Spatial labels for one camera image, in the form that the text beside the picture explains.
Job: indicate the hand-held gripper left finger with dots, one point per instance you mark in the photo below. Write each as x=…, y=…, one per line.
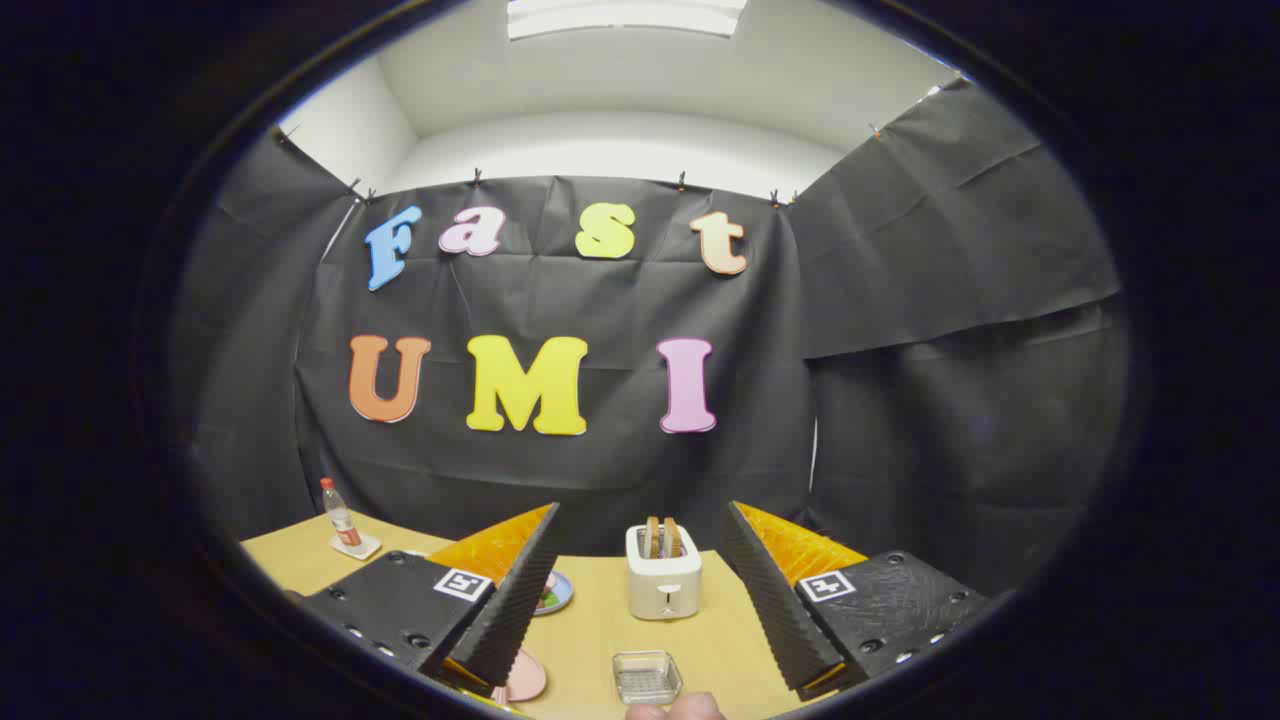
x=500, y=620

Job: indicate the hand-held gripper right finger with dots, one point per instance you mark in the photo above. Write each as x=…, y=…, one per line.
x=780, y=620

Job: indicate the toast slice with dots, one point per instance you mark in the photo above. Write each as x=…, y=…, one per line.
x=652, y=540
x=673, y=540

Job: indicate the white toaster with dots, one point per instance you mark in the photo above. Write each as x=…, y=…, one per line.
x=660, y=585

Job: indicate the pink plate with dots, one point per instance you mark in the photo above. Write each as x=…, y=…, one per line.
x=528, y=678

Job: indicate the ceiling light panel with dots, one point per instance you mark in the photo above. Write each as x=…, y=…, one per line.
x=625, y=15

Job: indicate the blue plate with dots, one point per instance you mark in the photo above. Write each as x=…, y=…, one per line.
x=562, y=595

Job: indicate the clear water bottle red label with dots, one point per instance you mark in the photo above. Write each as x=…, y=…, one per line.
x=340, y=520

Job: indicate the white square coaster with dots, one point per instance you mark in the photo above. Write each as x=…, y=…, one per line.
x=368, y=547

